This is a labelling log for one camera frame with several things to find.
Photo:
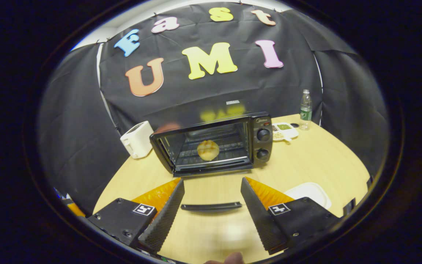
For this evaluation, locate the black flat bracket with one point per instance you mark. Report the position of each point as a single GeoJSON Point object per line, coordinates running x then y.
{"type": "Point", "coordinates": [349, 207]}

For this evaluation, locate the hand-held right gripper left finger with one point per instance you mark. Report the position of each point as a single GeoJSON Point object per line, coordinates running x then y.
{"type": "Point", "coordinates": [167, 216]}

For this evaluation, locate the clear plastic water bottle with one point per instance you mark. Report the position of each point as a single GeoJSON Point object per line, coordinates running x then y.
{"type": "Point", "coordinates": [306, 110]}

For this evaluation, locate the white divided dish with grains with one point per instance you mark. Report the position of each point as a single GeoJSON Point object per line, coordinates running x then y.
{"type": "Point", "coordinates": [285, 131]}

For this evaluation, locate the black electric oven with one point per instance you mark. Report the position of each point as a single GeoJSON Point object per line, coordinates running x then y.
{"type": "Point", "coordinates": [262, 141]}

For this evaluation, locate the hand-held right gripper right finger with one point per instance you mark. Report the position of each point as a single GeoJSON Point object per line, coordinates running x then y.
{"type": "Point", "coordinates": [258, 216]}

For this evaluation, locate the white square plate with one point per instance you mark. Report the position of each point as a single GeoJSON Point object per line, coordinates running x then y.
{"type": "Point", "coordinates": [311, 194]}

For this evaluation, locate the white toaster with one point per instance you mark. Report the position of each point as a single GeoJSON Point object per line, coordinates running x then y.
{"type": "Point", "coordinates": [137, 141]}

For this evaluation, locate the round bread bun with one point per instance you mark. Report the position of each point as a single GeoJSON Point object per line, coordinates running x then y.
{"type": "Point", "coordinates": [208, 150]}

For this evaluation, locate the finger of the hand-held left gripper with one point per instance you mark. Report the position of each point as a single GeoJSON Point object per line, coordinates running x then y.
{"type": "Point", "coordinates": [76, 209]}

